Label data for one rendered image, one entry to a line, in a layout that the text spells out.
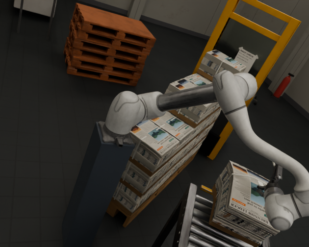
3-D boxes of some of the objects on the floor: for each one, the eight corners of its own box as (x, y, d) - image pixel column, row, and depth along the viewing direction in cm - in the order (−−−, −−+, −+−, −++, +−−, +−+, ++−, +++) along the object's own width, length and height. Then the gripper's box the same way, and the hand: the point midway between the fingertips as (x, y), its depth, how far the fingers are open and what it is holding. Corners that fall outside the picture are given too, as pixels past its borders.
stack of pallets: (126, 64, 530) (141, 20, 489) (138, 86, 473) (157, 39, 433) (62, 50, 477) (73, 0, 437) (66, 74, 421) (80, 18, 381)
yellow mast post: (165, 128, 402) (233, -11, 309) (168, 126, 409) (235, -11, 317) (170, 132, 399) (241, -8, 307) (173, 130, 407) (243, -7, 314)
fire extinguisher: (282, 102, 692) (299, 78, 660) (273, 100, 680) (291, 75, 647) (275, 95, 713) (291, 72, 681) (267, 93, 701) (282, 69, 668)
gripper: (281, 170, 135) (274, 148, 154) (251, 208, 146) (247, 183, 165) (296, 178, 135) (287, 155, 154) (265, 215, 146) (260, 189, 165)
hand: (267, 171), depth 159 cm, fingers open, 14 cm apart
